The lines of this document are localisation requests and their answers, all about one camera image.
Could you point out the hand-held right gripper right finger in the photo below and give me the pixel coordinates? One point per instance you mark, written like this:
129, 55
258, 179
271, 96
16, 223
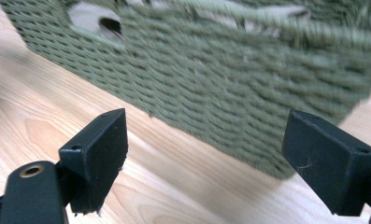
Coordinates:
329, 168

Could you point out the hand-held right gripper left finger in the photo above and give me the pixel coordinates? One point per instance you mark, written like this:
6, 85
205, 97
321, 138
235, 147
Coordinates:
96, 168

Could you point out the green woven basket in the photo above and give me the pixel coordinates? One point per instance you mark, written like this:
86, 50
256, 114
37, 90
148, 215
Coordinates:
223, 81

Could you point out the beige cloth garment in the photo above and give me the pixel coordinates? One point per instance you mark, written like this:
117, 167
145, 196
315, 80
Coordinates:
92, 19

